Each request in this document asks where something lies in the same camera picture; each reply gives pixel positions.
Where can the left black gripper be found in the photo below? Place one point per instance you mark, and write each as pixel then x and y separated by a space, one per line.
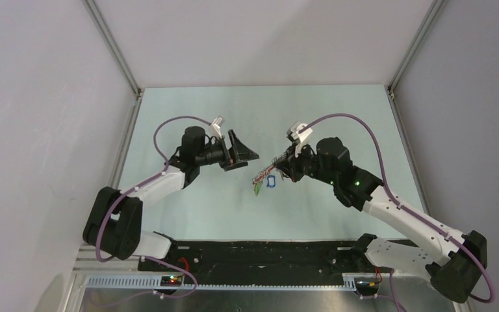
pixel 237 155

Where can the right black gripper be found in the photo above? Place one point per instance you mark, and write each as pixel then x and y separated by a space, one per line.
pixel 290 168

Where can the steel key holder red handle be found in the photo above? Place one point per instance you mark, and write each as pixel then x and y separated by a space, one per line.
pixel 267 171

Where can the green key tag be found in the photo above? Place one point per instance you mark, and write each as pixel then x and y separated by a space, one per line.
pixel 257 187

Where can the blue key tag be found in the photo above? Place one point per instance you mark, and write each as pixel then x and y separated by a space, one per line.
pixel 270 181

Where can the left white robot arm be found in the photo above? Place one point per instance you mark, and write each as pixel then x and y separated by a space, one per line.
pixel 115 221

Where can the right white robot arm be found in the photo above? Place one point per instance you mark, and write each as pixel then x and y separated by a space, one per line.
pixel 449 259

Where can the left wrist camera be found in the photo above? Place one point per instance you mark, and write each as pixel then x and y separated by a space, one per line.
pixel 215 127

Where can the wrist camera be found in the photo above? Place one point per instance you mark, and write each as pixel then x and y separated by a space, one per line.
pixel 299 134
pixel 215 127

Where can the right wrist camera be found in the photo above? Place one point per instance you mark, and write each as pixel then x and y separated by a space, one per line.
pixel 299 134

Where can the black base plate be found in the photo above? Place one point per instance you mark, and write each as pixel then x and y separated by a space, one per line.
pixel 268 262

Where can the grey cable duct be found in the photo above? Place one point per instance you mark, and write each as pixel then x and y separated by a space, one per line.
pixel 156 283

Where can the right aluminium corner post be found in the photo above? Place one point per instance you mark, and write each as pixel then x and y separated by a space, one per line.
pixel 424 29

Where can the aluminium corner post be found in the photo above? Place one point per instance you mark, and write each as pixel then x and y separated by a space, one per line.
pixel 112 45
pixel 424 29

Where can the left aluminium corner post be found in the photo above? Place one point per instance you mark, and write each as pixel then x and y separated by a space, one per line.
pixel 112 45

